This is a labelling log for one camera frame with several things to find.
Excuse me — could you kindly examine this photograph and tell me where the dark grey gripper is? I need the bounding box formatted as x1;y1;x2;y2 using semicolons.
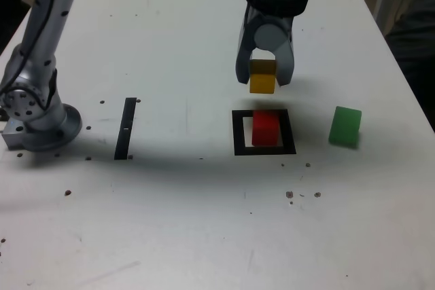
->
234;4;296;87

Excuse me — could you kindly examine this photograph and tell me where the yellow cube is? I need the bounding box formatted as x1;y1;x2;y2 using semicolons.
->
249;59;278;94

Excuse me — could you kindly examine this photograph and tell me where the red cube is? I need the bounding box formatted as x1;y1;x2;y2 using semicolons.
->
251;110;280;147

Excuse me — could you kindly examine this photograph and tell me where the green cube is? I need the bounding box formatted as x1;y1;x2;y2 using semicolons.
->
328;105;362;150

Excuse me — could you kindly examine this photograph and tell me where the black tape square outline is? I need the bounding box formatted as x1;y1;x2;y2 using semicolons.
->
231;109;297;157

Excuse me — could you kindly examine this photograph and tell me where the dark bulky background object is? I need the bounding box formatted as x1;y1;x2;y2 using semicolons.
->
387;0;435;134

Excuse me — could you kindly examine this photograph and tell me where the black tape strip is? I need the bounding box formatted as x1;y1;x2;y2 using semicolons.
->
114;97;137;161

